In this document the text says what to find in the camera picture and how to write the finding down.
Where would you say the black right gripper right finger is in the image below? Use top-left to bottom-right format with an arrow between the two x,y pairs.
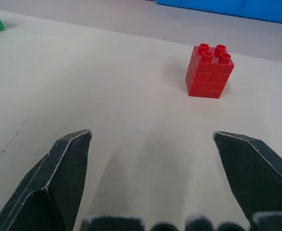
212,131 -> 282,231

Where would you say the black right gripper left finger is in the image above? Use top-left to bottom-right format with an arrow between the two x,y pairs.
0,129 -> 93,231

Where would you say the red brick block stack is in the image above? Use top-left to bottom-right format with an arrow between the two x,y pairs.
185,43 -> 235,99

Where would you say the blue box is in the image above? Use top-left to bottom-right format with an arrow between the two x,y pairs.
155,0 -> 282,25

